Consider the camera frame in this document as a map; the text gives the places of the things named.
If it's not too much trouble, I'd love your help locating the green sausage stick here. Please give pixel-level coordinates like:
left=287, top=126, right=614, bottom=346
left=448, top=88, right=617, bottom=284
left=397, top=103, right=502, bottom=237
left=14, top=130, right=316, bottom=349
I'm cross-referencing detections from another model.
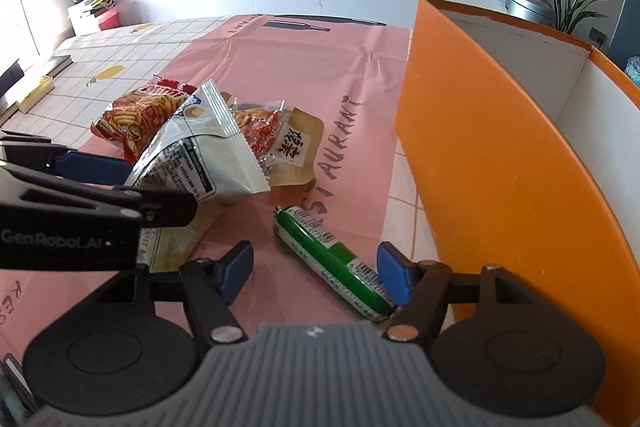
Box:
left=273, top=205, right=398, bottom=322

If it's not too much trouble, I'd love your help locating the brown paper snack pouch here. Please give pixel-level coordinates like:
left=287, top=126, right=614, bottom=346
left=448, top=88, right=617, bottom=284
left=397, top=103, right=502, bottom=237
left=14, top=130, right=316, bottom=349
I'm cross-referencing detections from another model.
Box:
left=136, top=93, right=325, bottom=275

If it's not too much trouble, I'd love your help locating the red snack bag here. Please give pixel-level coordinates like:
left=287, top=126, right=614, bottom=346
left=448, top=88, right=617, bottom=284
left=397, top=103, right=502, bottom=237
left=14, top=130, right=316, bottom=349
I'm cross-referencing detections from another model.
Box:
left=91, top=76, right=201, bottom=162

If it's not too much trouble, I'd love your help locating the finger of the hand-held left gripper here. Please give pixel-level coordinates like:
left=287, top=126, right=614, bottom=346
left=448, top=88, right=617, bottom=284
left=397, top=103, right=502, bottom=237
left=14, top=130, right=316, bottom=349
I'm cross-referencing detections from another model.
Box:
left=0, top=132, right=133, bottom=185
left=0, top=167, right=198, bottom=228

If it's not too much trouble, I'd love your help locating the yellow tissue box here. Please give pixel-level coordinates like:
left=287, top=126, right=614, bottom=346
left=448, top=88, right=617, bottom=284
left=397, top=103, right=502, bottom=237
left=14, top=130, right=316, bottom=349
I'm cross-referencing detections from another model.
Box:
left=17, top=76, right=53, bottom=112

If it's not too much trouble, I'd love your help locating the white green snack bag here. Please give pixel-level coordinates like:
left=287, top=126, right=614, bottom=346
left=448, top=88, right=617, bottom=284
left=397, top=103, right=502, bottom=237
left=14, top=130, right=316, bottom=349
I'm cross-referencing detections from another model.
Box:
left=122, top=79, right=272, bottom=202

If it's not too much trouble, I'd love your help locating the checkered lemon print tablecloth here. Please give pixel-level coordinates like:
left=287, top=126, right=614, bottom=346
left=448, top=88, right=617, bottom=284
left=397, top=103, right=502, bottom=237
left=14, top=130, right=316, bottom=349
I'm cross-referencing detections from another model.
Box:
left=0, top=18, right=458, bottom=325

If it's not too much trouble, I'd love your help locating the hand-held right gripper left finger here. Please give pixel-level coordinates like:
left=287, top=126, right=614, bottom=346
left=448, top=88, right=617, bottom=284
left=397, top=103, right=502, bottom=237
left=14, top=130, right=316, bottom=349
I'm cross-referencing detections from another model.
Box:
left=107, top=241, right=255, bottom=344

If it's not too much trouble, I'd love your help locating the silver trash can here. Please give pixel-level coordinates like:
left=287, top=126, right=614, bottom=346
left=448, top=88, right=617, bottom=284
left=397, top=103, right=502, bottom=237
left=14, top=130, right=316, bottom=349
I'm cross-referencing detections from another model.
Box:
left=505, top=0, right=553, bottom=28

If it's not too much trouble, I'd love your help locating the pink table mat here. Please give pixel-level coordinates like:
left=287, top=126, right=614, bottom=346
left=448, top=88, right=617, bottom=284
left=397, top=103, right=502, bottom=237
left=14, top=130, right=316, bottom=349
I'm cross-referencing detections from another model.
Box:
left=0, top=13, right=416, bottom=358

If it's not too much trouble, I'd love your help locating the red gift box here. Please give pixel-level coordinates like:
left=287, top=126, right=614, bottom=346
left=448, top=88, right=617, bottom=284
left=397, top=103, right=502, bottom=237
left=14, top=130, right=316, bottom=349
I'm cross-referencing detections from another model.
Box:
left=97, top=9, right=121, bottom=32

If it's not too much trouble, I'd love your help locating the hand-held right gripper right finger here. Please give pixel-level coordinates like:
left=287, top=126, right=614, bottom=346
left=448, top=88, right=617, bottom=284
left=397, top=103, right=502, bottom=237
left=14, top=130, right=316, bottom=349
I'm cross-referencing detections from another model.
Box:
left=376, top=242, right=541, bottom=343

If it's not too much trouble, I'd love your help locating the orange cardboard box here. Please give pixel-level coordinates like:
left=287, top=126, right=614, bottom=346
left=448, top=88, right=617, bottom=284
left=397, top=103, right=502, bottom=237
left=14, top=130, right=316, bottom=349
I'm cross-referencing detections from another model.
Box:
left=394, top=0, right=640, bottom=427

